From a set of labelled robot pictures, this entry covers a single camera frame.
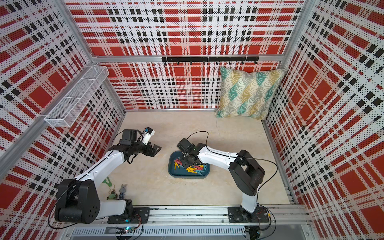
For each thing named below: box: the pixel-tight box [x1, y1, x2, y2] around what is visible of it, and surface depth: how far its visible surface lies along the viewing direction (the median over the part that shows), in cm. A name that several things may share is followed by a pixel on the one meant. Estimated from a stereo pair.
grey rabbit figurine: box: [118, 184, 127, 199], surface depth 82 cm
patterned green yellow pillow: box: [216, 66, 285, 121], surface depth 95 cm
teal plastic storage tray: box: [167, 150, 211, 179], surface depth 89 cm
